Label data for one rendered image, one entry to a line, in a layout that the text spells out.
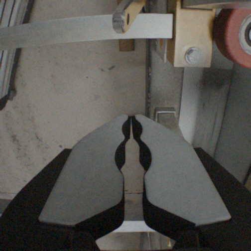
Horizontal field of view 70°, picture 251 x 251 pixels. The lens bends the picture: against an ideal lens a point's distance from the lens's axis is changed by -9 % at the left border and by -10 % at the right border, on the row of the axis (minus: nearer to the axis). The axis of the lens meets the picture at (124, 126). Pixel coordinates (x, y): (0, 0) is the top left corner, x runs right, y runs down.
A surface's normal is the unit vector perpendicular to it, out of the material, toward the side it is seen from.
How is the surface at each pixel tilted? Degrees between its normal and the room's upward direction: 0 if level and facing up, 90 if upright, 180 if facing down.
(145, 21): 0
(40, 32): 0
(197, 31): 0
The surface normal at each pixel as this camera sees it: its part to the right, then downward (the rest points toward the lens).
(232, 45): -0.02, 0.51
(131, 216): -0.04, -0.86
